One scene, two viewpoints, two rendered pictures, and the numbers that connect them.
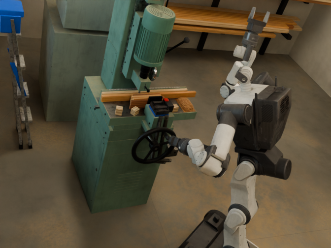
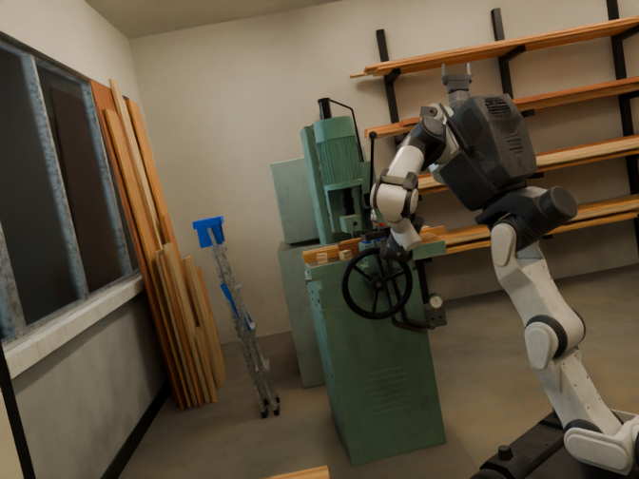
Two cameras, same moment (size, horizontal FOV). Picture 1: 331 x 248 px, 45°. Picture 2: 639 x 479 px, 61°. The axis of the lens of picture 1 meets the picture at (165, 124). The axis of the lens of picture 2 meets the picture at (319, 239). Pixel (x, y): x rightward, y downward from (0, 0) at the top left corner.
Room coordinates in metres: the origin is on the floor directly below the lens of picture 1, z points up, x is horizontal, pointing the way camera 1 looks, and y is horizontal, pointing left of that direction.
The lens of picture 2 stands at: (-0.13, -0.85, 1.25)
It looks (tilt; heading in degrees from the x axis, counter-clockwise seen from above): 6 degrees down; 29
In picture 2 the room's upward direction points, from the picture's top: 11 degrees counter-clockwise
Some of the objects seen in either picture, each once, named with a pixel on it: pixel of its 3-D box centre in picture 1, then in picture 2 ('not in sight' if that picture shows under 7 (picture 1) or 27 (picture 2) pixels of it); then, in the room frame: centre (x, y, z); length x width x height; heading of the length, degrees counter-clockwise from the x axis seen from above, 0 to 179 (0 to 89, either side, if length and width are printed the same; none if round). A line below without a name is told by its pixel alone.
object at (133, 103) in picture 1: (148, 103); (365, 246); (2.05, 0.14, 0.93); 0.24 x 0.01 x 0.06; 126
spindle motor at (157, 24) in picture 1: (153, 36); (338, 154); (2.10, 0.22, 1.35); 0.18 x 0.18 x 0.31
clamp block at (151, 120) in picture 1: (158, 115); (378, 250); (1.98, 0.06, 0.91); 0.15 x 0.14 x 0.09; 126
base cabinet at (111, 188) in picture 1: (115, 147); (371, 358); (2.20, 0.29, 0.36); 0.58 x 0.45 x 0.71; 36
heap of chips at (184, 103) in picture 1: (185, 103); (426, 237); (2.21, -0.08, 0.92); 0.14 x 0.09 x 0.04; 36
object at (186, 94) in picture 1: (150, 96); (375, 244); (2.16, 0.15, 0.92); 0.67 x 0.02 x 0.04; 126
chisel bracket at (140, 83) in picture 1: (141, 80); (351, 224); (2.12, 0.23, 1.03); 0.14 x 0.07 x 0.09; 36
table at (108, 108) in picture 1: (151, 112); (376, 258); (2.05, 0.11, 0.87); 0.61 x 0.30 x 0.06; 126
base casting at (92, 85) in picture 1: (126, 105); (357, 278); (2.20, 0.29, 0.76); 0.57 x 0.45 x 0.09; 36
